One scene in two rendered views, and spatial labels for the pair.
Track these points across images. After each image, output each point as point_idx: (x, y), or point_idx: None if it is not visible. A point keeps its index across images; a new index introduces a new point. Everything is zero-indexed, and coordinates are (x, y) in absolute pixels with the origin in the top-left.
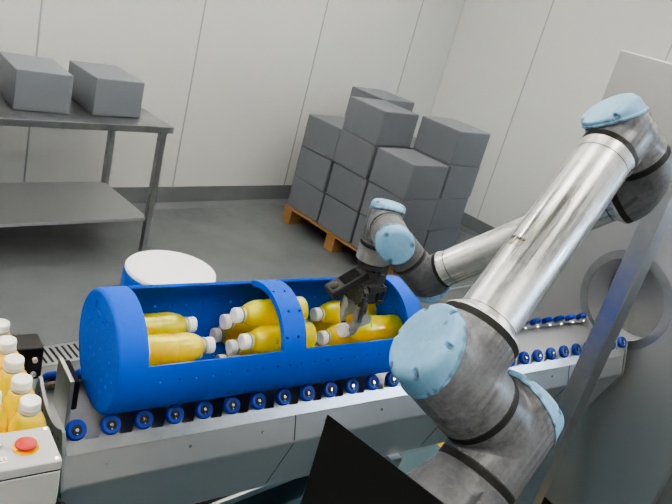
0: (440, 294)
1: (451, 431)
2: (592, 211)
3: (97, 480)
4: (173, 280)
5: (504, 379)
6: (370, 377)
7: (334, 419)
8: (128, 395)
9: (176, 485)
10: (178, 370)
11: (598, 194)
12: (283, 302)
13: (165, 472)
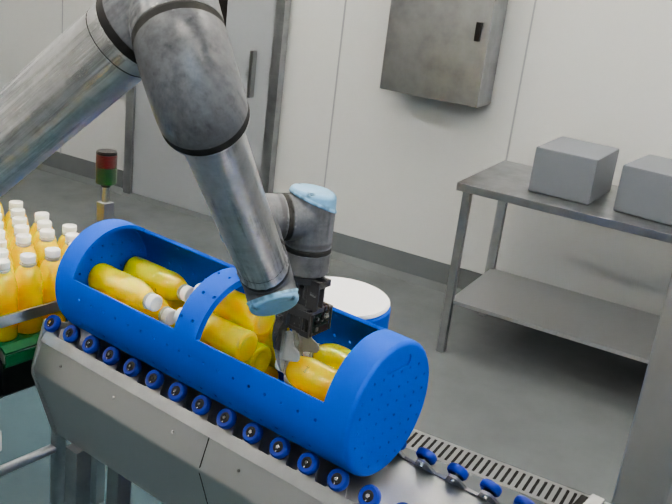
0: (250, 300)
1: None
2: (25, 81)
3: (51, 378)
4: None
5: None
6: (305, 453)
7: (249, 478)
8: (61, 300)
9: (116, 443)
10: (90, 295)
11: (40, 61)
12: (209, 283)
13: (94, 411)
